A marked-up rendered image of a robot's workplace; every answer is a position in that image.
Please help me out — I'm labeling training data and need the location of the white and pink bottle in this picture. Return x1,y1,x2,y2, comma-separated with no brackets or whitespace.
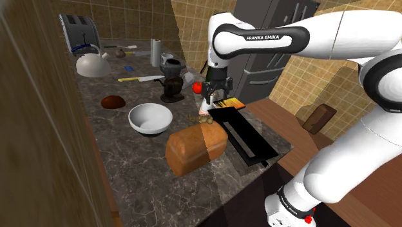
198,94,216,116

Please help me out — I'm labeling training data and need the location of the dark grey refrigerator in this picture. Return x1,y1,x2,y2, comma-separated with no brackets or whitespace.
225,0,321,105

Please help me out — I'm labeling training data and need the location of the orange and black book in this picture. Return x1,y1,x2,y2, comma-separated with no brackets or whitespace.
212,97,247,111

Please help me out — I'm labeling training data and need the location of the spatula with black handle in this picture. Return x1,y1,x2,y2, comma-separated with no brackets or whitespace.
103,44,139,50

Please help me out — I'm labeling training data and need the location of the white cup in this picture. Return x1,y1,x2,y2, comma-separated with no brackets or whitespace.
160,53,175,66

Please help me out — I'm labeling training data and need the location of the brown bread loaf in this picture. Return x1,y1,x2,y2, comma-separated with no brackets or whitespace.
164,122,229,177

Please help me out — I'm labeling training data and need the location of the grey toaster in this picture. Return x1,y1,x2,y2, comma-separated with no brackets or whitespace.
59,14,102,56

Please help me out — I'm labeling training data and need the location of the white kettle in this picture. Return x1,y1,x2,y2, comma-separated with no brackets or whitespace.
71,44,112,79

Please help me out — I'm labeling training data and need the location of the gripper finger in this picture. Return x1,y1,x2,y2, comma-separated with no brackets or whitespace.
202,84,215,103
220,82,234,97

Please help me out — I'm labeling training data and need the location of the large yellow-handled knife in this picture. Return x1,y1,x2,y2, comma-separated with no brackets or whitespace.
117,75,166,83

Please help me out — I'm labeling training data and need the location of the white paper towel roll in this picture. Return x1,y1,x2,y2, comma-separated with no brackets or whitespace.
150,38,162,68

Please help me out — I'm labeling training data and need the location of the clear drinking glass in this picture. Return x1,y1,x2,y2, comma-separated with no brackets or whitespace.
183,71,198,90

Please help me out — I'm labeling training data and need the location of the brown wooden table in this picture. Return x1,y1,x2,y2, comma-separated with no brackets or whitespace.
244,98,402,227

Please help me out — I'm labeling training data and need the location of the dark robot stand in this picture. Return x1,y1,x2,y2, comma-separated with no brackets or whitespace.
197,163,318,227

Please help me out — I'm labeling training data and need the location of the white bowl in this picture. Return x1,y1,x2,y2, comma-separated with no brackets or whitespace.
128,103,174,139

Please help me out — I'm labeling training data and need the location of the black coffee grinder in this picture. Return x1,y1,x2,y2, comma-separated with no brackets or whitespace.
153,58,187,104

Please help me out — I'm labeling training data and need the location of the brown ginger root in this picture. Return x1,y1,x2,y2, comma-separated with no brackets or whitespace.
185,114,215,124

